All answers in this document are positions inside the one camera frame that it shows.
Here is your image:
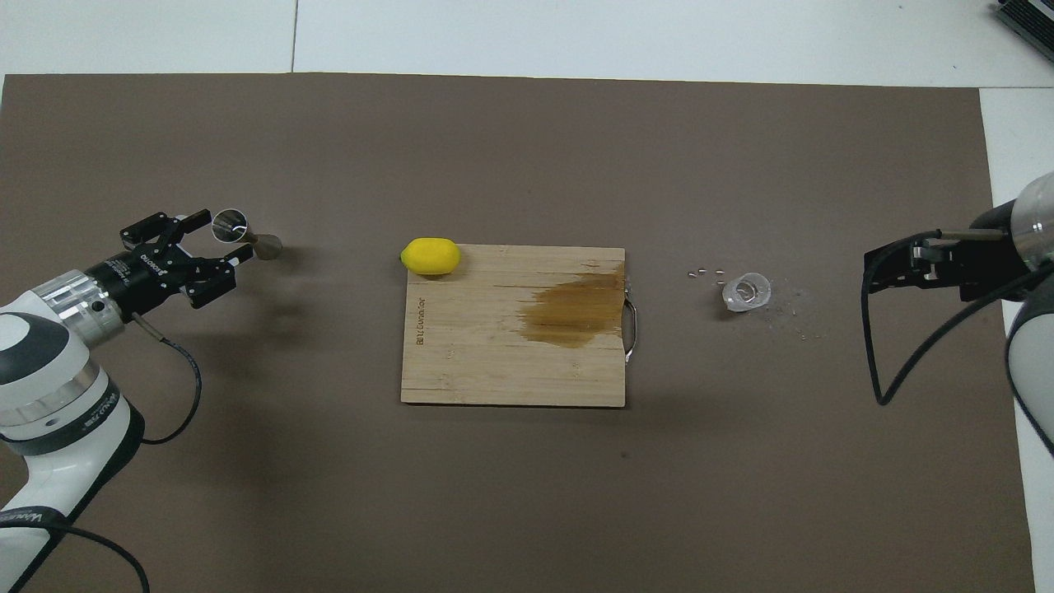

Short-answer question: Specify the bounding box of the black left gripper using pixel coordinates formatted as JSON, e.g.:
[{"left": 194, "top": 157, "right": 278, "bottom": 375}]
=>
[{"left": 82, "top": 209, "right": 254, "bottom": 318}]

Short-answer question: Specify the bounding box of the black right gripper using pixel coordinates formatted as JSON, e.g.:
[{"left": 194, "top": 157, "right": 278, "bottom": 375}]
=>
[{"left": 865, "top": 202, "right": 1030, "bottom": 301}]

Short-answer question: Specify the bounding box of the steel jigger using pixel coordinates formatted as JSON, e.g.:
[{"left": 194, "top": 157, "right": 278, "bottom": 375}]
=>
[{"left": 212, "top": 208, "right": 283, "bottom": 262}]

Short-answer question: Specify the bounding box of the clear plastic cup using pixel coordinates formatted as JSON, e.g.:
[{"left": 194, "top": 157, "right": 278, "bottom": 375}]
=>
[{"left": 722, "top": 273, "right": 772, "bottom": 315}]

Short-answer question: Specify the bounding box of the yellow lemon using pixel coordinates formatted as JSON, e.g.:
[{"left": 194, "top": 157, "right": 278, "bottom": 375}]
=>
[{"left": 400, "top": 237, "right": 462, "bottom": 276}]

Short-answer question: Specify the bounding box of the brown table mat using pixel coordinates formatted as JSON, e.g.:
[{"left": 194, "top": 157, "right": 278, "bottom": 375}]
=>
[{"left": 0, "top": 72, "right": 1037, "bottom": 593}]

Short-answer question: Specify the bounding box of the stained wooden cutting board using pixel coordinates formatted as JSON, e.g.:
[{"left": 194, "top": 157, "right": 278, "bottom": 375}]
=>
[{"left": 400, "top": 244, "right": 639, "bottom": 408}]

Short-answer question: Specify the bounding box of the grey ribbed device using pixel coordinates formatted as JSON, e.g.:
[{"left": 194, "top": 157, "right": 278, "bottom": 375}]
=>
[{"left": 992, "top": 0, "right": 1054, "bottom": 52}]

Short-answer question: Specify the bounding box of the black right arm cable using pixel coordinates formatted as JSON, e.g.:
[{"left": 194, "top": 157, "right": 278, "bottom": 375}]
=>
[{"left": 860, "top": 231, "right": 1054, "bottom": 406}]

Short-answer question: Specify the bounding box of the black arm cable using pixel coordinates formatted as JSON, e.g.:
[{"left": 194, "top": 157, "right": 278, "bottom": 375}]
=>
[
  {"left": 0, "top": 313, "right": 203, "bottom": 593},
  {"left": 860, "top": 231, "right": 1054, "bottom": 406}
]

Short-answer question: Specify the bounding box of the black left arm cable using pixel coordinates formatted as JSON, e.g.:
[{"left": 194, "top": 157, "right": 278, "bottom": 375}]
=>
[{"left": 0, "top": 313, "right": 203, "bottom": 593}]

